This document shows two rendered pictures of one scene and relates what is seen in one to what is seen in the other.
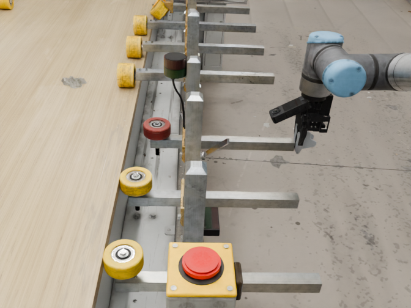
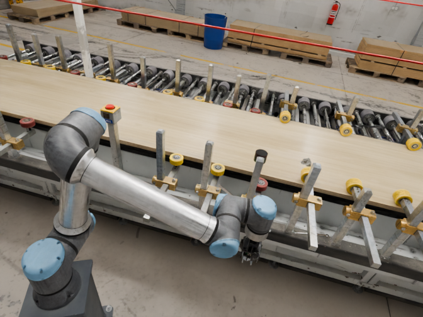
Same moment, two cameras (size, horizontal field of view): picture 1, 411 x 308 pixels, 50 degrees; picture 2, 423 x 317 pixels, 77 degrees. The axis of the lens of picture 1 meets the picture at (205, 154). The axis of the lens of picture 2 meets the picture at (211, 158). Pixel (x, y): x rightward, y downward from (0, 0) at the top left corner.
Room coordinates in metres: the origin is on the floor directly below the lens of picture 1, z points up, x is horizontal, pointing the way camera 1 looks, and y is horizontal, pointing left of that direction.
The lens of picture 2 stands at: (1.07, -0.99, 1.87)
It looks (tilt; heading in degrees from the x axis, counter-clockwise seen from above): 37 degrees down; 103
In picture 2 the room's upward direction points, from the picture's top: 8 degrees clockwise
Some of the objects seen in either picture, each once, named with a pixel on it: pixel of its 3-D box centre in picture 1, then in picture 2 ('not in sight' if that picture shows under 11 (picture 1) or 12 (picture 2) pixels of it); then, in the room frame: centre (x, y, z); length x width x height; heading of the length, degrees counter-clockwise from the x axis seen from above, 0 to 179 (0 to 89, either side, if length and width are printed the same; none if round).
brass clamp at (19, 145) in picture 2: not in sight; (11, 142); (-0.41, -0.05, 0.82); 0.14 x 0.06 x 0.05; 4
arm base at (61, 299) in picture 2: not in sight; (55, 282); (0.36, -0.60, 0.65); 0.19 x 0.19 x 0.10
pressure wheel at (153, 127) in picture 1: (157, 139); (258, 189); (1.10, 0.15, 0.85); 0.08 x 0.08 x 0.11
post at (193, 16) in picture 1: (191, 84); (301, 201); (1.32, 0.06, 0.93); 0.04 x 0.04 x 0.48; 4
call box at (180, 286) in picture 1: (199, 289); (111, 114); (0.31, 0.00, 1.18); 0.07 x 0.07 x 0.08; 4
